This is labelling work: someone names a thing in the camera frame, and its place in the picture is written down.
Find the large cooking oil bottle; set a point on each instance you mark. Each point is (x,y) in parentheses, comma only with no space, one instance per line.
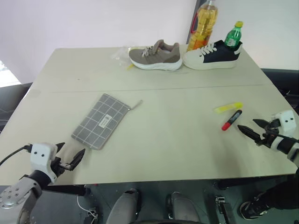
(204,23)

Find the grey-brown knit sneaker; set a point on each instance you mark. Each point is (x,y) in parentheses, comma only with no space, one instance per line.
(154,57)

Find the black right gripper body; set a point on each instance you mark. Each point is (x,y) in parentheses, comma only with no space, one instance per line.
(269,135)

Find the white and navy sneaker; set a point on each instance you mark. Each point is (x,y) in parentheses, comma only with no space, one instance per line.
(210,58)

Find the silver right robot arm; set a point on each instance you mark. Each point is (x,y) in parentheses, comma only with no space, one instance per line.
(289,147)

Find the black furniture beside table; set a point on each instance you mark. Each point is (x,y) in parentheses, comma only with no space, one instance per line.
(282,86)
(11,102)

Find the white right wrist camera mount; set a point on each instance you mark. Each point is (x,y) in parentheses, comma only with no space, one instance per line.
(286,121)

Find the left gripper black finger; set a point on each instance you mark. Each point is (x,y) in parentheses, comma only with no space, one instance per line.
(59,147)
(77,158)

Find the black metal bracket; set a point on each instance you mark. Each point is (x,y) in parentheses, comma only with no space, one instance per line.
(224,207)

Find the black marker with red cap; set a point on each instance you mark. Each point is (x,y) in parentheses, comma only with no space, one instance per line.
(231,120)

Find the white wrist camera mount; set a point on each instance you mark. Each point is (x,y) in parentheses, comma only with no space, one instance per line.
(40,155)
(286,121)

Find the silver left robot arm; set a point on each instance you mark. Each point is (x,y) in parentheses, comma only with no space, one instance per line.
(16,193)

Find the black table frame bar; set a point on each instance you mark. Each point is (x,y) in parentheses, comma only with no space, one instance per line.
(67,189)

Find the clear plastic bag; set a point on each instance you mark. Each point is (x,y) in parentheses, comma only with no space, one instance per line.
(120,54)

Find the yellow highlighter pen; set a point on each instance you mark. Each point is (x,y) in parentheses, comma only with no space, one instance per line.
(227,107)

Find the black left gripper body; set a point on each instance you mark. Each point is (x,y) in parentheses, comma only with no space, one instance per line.
(59,166)

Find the black shoe under table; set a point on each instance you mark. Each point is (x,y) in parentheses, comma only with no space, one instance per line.
(261,203)

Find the grey checked pencil pouch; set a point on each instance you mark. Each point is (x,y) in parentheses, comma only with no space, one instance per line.
(100,121)

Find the dark rounded grey shape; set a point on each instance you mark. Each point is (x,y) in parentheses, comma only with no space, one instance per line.
(182,207)
(123,205)

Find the small yellow plastic piece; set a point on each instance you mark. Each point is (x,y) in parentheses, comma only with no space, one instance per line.
(130,67)

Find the green bottle with yellow cap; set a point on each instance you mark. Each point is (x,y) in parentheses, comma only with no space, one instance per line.
(232,37)

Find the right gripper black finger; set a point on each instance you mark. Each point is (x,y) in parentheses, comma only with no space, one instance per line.
(250,132)
(261,123)

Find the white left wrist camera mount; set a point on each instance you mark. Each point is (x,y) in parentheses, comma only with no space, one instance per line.
(40,155)

